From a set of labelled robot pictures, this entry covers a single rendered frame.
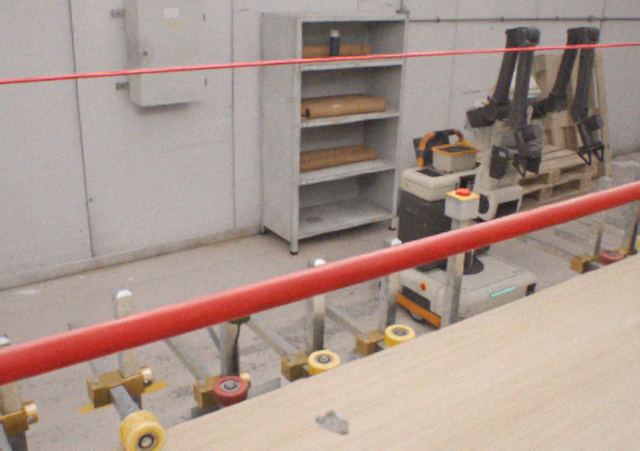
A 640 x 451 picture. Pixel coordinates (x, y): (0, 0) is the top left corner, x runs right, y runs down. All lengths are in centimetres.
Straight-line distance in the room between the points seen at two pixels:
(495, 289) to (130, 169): 229
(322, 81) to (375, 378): 337
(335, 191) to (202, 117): 127
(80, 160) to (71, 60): 59
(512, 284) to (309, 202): 186
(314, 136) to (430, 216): 157
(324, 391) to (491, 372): 42
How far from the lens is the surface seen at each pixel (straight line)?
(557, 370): 179
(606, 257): 253
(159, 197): 439
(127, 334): 16
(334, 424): 148
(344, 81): 490
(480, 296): 353
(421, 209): 354
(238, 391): 159
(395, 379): 166
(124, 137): 421
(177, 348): 185
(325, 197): 503
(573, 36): 338
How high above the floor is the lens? 183
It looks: 20 degrees down
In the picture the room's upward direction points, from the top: 2 degrees clockwise
